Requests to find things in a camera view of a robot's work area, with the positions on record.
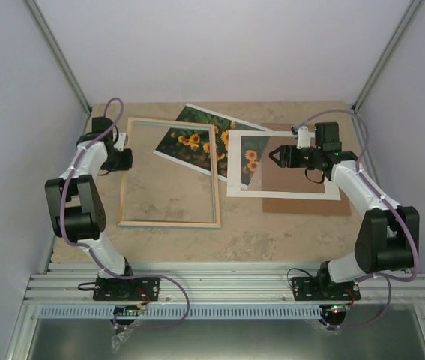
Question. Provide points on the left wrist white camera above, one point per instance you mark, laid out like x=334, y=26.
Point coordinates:
x=122, y=141

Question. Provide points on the right aluminium corner post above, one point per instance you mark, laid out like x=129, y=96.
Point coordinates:
x=412, y=10

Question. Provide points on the aluminium rail platform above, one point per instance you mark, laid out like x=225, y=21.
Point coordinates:
x=212, y=283

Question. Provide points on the wrist white camera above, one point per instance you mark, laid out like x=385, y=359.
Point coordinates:
x=122, y=141
x=303, y=136

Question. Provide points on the controller circuit board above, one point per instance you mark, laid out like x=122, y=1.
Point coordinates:
x=338, y=308
x=134, y=310

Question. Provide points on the right controller circuit board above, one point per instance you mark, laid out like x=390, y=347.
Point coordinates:
x=338, y=308

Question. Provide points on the left aluminium corner post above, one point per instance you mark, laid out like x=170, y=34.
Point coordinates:
x=43, y=26

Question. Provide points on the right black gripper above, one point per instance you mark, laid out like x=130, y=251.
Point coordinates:
x=288, y=154

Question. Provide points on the left controller circuit board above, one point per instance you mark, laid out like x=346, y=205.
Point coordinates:
x=134, y=310

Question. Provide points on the crumpled clear plastic bag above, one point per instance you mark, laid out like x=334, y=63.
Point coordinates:
x=121, y=335

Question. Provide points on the aluminium corner post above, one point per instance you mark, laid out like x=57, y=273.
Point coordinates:
x=412, y=10
x=43, y=26

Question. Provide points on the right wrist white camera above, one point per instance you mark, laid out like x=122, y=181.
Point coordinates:
x=303, y=136

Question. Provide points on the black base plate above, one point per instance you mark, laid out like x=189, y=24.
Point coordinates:
x=114, y=289
x=314, y=289

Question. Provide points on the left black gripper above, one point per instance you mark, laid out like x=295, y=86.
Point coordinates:
x=127, y=165

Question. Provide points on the grey slotted cable duct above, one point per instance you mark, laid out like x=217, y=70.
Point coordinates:
x=195, y=312

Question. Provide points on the wooden picture frame with glass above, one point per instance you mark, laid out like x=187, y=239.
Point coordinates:
x=216, y=223

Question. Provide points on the sunflower photo print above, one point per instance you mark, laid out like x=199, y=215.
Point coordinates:
x=192, y=147

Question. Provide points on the white paper mat border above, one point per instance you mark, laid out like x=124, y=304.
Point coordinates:
x=234, y=186

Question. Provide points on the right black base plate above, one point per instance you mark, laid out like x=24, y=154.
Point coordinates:
x=314, y=289

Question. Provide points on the brown cardboard backing board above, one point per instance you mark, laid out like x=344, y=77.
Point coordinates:
x=296, y=181

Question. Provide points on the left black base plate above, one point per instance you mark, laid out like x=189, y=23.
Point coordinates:
x=114, y=289

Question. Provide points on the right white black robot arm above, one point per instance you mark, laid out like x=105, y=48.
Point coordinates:
x=388, y=236

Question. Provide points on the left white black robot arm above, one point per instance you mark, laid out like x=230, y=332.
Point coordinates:
x=75, y=208

